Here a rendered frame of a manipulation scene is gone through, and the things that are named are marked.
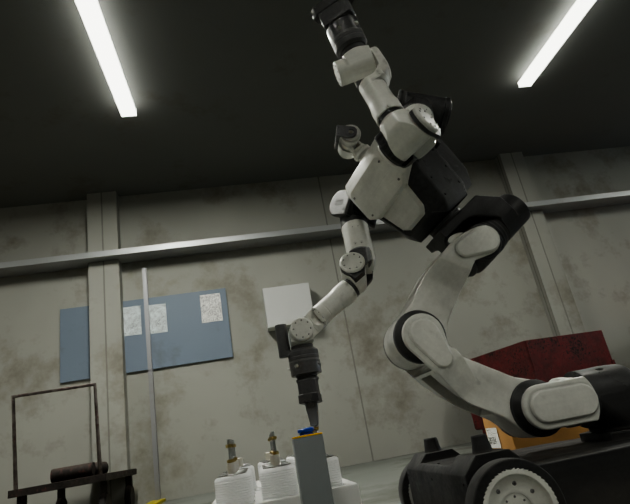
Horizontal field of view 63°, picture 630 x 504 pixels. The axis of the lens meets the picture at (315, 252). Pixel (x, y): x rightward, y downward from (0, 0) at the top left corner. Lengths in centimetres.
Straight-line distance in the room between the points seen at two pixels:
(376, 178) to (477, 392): 65
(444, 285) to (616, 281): 552
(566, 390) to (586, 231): 555
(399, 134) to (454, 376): 63
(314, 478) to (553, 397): 64
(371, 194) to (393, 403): 407
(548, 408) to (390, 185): 72
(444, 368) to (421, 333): 10
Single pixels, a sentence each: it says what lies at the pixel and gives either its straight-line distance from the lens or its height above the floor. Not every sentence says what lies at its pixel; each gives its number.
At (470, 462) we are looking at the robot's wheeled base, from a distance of 124.
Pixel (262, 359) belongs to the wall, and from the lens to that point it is 534.
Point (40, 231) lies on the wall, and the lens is 616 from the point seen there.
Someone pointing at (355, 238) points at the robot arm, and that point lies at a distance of 163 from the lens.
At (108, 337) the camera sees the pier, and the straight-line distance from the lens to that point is 544.
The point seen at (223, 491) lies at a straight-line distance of 144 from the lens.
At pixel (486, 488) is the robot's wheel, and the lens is 118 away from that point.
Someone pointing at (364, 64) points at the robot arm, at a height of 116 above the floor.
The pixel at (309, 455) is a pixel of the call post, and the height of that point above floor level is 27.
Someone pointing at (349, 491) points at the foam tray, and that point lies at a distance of 142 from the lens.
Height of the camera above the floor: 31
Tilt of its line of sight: 20 degrees up
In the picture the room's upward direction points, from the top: 10 degrees counter-clockwise
